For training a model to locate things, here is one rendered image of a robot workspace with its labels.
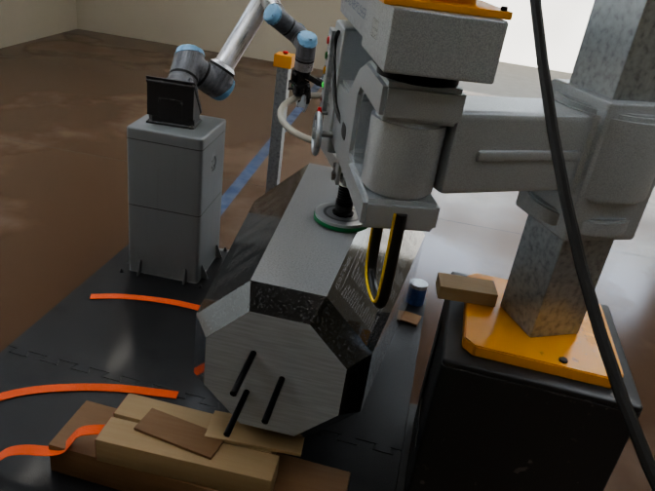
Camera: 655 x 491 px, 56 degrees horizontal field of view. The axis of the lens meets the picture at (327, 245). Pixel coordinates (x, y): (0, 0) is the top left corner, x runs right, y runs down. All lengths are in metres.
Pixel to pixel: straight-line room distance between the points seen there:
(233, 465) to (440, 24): 1.52
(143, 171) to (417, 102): 2.10
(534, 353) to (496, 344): 0.12
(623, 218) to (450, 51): 0.85
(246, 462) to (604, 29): 1.71
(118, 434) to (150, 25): 8.07
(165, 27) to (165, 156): 6.59
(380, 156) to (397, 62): 0.27
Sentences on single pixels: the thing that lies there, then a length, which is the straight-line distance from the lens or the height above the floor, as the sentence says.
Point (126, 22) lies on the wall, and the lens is 10.00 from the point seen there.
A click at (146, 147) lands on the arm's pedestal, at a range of 3.29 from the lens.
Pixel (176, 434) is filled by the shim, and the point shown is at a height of 0.26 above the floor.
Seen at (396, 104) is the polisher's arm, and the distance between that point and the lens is 1.46.
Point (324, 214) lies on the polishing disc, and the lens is 2.35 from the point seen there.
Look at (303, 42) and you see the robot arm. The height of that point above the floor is 1.38.
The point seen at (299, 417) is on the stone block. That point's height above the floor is 0.44.
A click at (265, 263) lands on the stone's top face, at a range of 2.04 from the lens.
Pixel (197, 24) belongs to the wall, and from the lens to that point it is 9.58.
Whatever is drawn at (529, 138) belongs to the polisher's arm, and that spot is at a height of 1.45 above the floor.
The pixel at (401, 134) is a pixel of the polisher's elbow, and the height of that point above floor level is 1.45.
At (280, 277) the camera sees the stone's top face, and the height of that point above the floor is 0.87.
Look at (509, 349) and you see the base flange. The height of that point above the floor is 0.78.
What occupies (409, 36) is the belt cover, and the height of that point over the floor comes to 1.69.
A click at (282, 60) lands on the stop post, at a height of 1.05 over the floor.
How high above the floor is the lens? 1.88
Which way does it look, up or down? 27 degrees down
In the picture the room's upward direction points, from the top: 8 degrees clockwise
